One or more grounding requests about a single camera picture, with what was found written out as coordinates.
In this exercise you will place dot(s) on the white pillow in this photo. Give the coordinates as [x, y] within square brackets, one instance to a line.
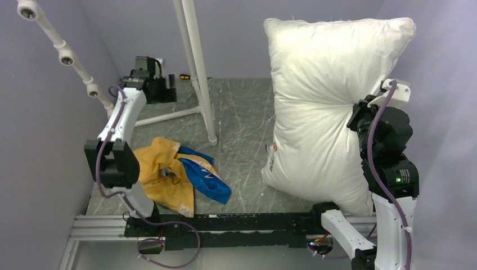
[319, 71]

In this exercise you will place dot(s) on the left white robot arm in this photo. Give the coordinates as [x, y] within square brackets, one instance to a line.
[113, 164]

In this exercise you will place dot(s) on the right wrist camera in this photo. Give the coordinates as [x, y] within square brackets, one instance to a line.
[398, 90]

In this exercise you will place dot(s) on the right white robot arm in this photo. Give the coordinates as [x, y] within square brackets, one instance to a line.
[393, 182]

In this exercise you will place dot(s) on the yellow and blue pillowcase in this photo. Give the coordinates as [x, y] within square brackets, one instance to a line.
[171, 173]

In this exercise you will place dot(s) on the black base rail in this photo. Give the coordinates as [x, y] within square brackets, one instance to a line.
[231, 230]

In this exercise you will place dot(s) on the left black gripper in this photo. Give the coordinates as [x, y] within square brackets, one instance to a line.
[167, 95]

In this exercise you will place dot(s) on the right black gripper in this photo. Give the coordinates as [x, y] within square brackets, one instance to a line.
[360, 108]

